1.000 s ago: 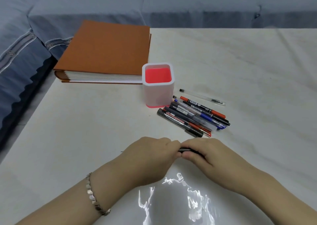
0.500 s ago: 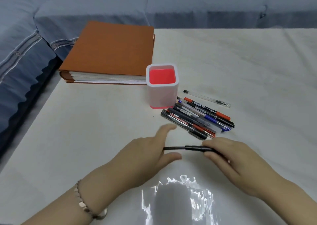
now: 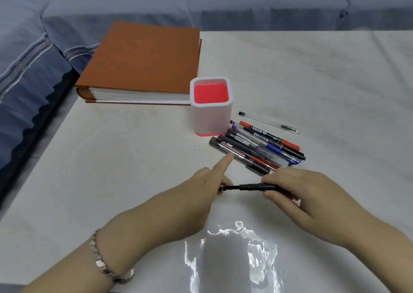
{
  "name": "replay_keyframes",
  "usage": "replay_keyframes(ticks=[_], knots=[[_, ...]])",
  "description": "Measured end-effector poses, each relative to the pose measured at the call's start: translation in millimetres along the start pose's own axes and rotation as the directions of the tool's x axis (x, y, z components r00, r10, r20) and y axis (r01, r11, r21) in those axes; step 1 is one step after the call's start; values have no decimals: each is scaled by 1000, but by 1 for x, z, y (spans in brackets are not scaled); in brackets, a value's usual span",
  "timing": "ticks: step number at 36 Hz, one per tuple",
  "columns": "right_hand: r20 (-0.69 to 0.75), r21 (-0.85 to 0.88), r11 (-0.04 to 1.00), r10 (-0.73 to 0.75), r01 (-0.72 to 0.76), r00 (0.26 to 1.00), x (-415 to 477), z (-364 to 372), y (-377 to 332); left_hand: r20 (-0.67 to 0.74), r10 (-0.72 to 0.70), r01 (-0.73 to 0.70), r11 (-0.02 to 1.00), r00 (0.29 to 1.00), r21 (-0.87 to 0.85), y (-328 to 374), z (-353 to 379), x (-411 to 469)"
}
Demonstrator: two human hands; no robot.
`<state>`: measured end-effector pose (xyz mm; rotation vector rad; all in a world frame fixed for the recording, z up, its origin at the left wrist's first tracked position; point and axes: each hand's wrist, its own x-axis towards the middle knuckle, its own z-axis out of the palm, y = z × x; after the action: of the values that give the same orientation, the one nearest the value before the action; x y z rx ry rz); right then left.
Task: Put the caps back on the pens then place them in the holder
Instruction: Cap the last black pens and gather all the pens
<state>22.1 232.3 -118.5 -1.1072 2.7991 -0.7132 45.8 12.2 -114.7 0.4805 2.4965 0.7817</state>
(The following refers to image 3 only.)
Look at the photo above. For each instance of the person's left hand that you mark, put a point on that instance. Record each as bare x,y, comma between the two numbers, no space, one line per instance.
180,209

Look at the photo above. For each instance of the dark barrel gel pen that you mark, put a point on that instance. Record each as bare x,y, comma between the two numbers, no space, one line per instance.
267,156

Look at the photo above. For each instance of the person's right hand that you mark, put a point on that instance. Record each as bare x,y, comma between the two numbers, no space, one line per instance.
322,205

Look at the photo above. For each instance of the clear barrel gel pen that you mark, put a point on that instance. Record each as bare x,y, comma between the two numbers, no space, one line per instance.
267,121

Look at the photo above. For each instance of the blue grip clear pen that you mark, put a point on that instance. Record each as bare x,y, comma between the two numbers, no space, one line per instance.
274,147

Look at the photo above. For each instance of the silver grey barrel pen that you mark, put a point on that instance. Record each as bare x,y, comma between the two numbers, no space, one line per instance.
240,138

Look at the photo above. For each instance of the blue grey sofa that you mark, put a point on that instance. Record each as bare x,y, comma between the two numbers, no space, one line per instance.
226,2

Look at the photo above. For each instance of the thin black ballpoint pen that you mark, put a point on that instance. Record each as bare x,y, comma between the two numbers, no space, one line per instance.
248,187

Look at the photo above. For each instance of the red white pen holder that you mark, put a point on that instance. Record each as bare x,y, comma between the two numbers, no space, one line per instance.
211,92

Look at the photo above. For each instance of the black whiteboard marker pen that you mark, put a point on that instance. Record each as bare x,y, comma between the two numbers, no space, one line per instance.
215,143

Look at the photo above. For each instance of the white table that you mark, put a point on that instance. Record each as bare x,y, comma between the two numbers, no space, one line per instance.
306,83

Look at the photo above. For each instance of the red black marker pen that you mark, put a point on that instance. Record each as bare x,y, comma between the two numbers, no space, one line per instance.
292,147

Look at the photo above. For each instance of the orange cover binder album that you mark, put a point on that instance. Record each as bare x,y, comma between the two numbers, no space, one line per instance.
145,57

